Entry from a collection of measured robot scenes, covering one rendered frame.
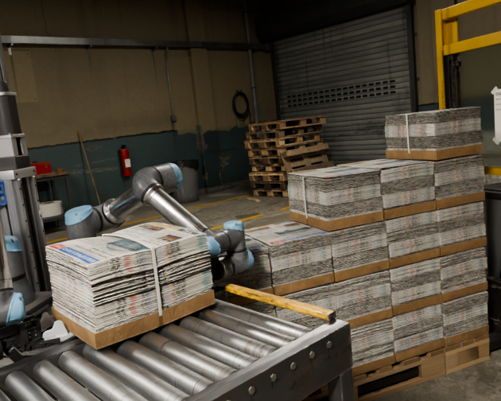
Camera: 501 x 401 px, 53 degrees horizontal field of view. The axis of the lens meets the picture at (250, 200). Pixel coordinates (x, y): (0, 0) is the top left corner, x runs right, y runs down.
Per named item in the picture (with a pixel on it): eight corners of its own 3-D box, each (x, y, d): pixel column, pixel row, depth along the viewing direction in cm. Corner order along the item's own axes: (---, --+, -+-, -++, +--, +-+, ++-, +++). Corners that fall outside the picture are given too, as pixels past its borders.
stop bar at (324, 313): (232, 288, 164) (231, 282, 164) (337, 317, 132) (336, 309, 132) (224, 291, 162) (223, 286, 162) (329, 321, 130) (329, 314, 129)
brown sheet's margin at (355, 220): (289, 219, 248) (288, 210, 248) (339, 209, 258) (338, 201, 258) (328, 231, 213) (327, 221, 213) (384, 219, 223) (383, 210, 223)
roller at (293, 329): (211, 308, 162) (209, 293, 161) (323, 345, 127) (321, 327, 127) (198, 313, 159) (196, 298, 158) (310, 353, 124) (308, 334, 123)
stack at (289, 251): (200, 406, 242) (177, 240, 229) (397, 345, 282) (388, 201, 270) (225, 453, 206) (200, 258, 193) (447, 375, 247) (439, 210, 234)
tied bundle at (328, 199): (289, 219, 249) (285, 174, 245) (339, 210, 259) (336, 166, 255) (327, 232, 214) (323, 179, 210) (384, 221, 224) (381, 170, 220)
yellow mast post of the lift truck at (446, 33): (447, 299, 316) (433, 11, 289) (458, 296, 319) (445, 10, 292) (458, 303, 308) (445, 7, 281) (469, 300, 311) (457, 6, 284)
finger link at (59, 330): (75, 318, 136) (40, 325, 133) (79, 339, 136) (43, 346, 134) (76, 314, 139) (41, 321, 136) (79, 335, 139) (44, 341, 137)
